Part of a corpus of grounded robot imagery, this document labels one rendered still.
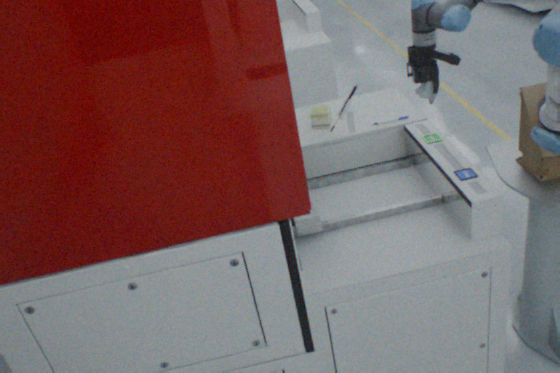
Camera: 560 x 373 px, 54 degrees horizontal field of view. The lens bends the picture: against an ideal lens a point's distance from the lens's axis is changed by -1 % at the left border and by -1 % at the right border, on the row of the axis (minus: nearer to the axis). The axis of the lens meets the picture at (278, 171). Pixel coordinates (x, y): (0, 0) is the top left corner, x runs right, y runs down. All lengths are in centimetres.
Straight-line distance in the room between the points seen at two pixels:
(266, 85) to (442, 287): 92
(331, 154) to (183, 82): 112
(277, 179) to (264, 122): 13
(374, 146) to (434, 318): 68
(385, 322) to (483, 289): 31
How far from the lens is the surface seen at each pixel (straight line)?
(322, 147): 203
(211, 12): 98
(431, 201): 186
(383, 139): 208
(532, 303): 242
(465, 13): 170
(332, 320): 166
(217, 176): 110
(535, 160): 201
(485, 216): 169
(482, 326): 189
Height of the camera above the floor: 189
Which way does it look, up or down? 30 degrees down
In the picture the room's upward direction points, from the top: 11 degrees counter-clockwise
